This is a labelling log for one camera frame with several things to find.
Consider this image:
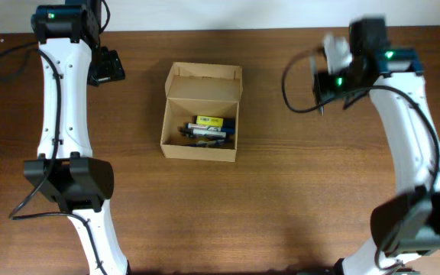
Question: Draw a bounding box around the cardboard box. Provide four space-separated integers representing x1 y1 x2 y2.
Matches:
160 62 243 162

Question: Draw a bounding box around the black whiteboard marker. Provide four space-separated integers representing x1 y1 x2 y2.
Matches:
179 128 228 139

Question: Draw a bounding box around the yellow highlighter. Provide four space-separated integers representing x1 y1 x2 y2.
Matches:
193 115 236 128

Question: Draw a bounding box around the blue whiteboard marker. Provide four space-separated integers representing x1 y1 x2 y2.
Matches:
185 123 235 134

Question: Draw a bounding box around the blue ballpoint pen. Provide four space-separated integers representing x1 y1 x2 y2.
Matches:
188 139 232 147

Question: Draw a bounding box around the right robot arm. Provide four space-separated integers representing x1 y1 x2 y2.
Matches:
313 18 440 274

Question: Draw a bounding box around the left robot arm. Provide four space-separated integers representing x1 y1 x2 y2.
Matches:
24 1 131 274

